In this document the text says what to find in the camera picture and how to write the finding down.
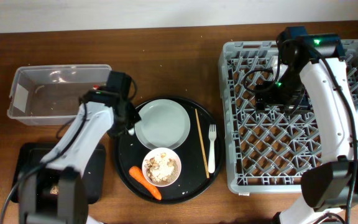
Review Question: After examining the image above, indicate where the black rectangular tray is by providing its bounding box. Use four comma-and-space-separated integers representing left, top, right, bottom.
12, 142, 106, 204

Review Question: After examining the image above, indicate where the clear plastic bin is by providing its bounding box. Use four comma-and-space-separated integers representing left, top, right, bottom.
7, 64, 111, 126

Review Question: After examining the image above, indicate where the white plastic fork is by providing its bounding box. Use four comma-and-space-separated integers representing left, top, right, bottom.
208, 124, 217, 174

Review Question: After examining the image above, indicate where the grey dishwasher rack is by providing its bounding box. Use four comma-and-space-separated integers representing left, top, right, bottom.
218, 40, 358, 195

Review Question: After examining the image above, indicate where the round black tray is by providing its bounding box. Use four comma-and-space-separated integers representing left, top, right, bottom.
111, 96, 225, 204

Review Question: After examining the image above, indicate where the white bowl with oatmeal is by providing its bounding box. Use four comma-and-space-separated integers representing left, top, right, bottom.
141, 147, 181, 187

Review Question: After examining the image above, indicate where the orange carrot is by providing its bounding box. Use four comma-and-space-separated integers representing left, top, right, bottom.
129, 166, 162, 200

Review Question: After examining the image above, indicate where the wooden chopstick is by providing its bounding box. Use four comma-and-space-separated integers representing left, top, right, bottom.
195, 108, 209, 179

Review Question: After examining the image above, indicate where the grey-white plate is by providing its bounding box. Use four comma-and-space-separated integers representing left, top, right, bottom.
135, 99, 191, 150

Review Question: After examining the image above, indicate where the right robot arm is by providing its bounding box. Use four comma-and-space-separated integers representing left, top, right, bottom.
254, 26, 358, 224

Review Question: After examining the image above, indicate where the brown cookie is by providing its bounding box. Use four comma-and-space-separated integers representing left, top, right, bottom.
50, 184, 59, 195

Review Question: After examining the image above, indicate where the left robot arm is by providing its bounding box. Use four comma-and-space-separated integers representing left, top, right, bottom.
0, 71, 141, 223

